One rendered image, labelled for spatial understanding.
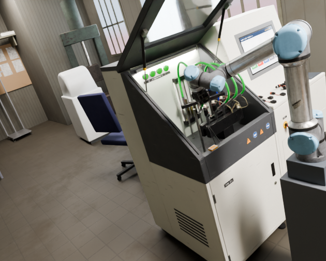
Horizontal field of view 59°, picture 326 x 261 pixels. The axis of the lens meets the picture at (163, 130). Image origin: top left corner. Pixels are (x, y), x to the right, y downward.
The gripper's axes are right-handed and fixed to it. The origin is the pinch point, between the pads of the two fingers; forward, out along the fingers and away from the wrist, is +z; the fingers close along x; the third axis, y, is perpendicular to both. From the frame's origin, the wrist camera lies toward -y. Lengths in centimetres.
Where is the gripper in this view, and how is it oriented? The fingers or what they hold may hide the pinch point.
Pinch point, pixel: (202, 100)
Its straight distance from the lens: 170.3
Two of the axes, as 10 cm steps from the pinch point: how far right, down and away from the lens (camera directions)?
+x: 8.8, -4.7, -1.2
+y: 3.7, 8.2, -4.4
